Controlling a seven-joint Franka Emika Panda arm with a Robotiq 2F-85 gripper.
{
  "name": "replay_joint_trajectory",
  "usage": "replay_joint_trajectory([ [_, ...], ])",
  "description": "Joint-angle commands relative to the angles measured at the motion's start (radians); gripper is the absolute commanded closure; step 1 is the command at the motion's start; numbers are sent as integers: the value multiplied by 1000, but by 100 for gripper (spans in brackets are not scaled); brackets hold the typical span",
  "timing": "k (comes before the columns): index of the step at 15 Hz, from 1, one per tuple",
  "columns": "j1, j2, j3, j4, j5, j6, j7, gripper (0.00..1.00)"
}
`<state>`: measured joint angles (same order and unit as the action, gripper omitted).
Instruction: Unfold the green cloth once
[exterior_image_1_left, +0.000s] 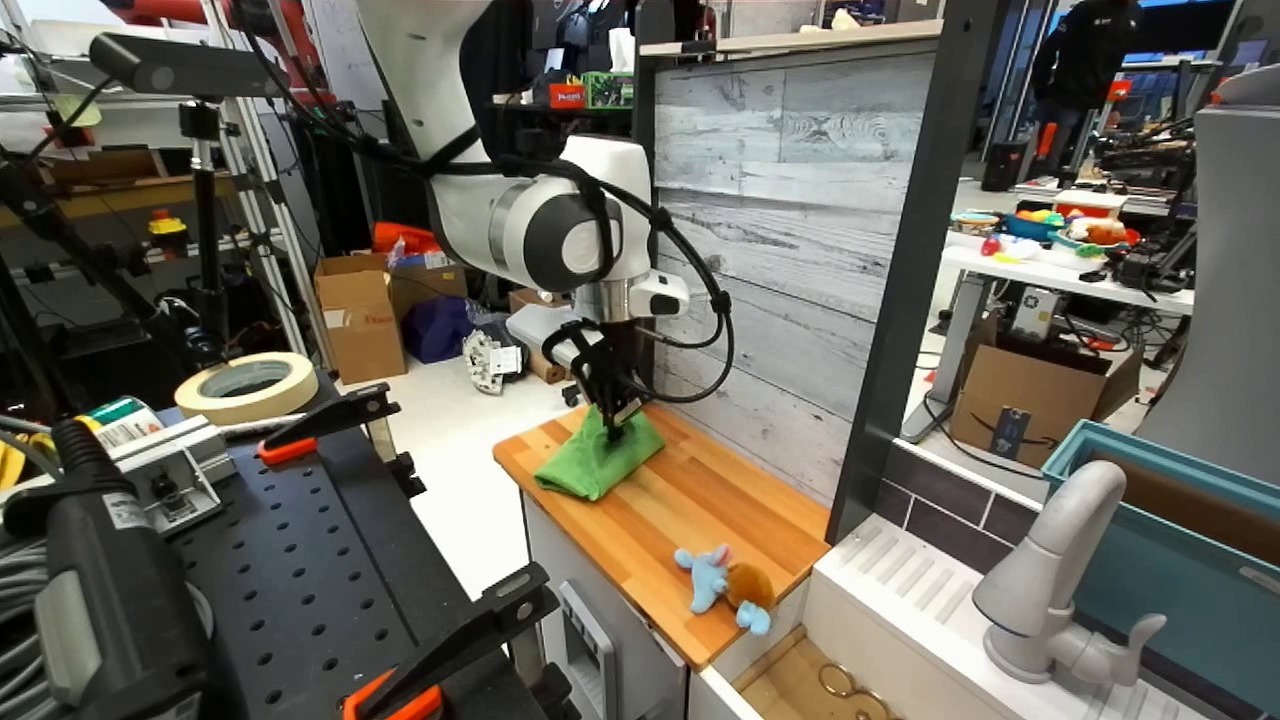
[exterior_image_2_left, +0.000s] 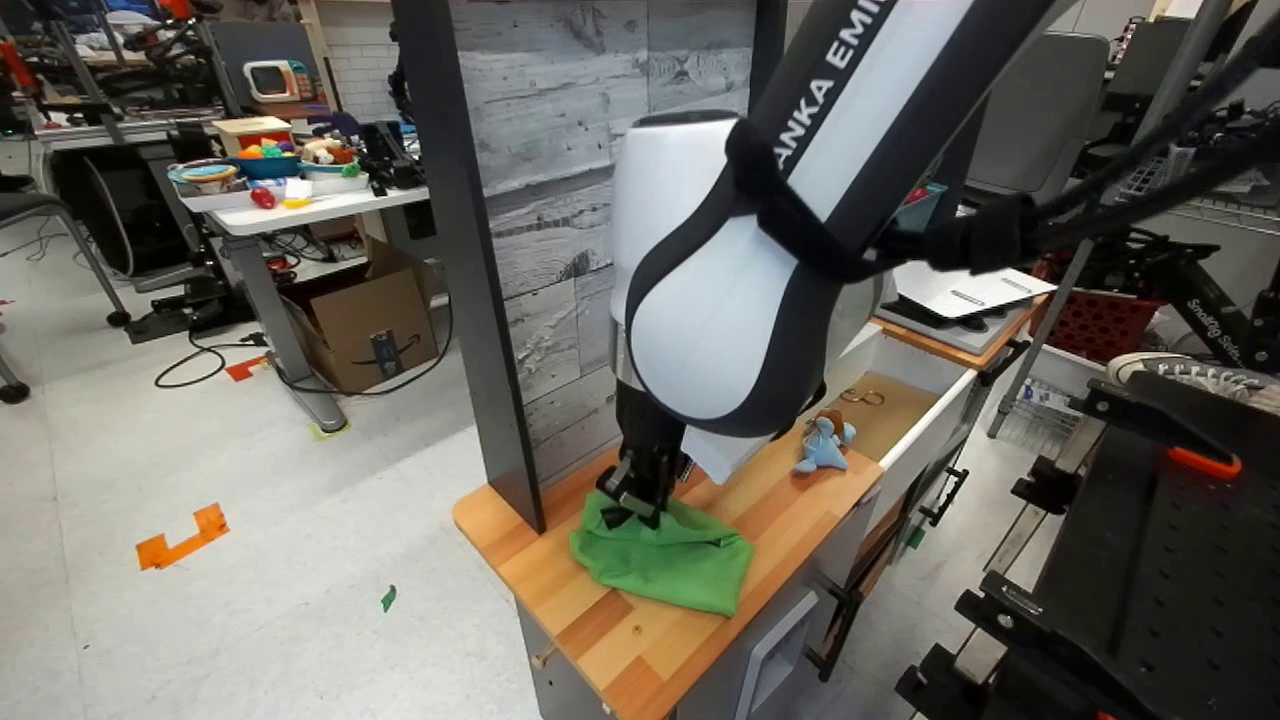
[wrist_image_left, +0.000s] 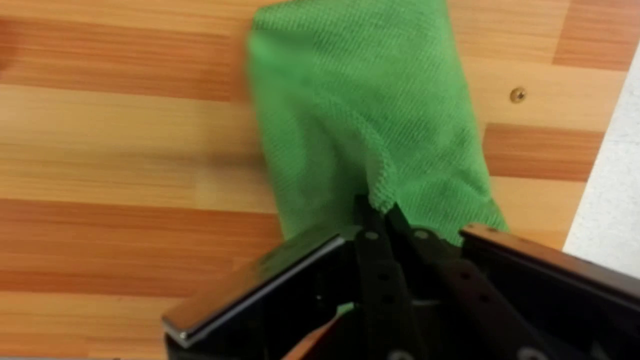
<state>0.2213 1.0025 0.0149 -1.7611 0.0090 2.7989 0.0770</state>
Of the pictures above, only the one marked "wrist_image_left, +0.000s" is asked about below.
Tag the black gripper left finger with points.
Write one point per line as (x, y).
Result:
(383, 286)

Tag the green microfiber cloth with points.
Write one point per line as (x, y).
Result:
(372, 112)

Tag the brass countertop screw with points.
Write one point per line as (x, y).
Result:
(518, 94)

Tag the white sink basin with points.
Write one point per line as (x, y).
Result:
(612, 192)

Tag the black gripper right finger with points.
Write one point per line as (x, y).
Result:
(460, 280)

